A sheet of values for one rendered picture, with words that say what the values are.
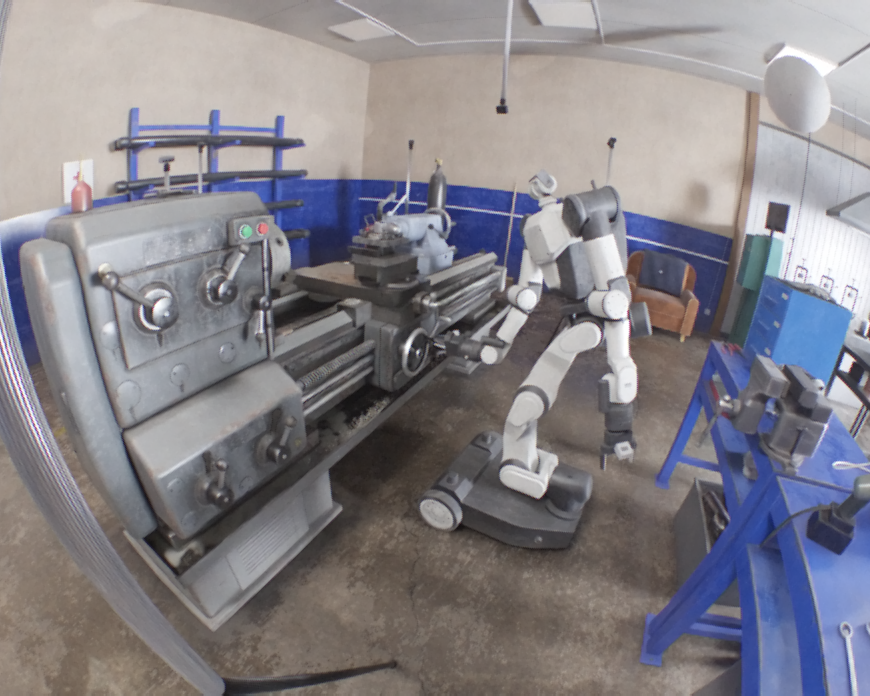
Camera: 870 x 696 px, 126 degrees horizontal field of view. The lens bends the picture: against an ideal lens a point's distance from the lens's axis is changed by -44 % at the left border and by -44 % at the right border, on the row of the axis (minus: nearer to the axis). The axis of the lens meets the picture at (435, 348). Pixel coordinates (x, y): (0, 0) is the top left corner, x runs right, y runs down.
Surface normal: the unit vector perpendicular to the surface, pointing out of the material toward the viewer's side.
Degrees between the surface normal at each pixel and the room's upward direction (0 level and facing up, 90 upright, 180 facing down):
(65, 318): 90
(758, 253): 90
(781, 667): 0
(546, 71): 90
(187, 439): 32
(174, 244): 90
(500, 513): 0
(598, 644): 0
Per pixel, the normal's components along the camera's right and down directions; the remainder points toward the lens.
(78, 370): 0.89, 0.25
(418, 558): 0.08, -0.91
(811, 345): -0.44, 0.33
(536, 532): -0.18, 0.39
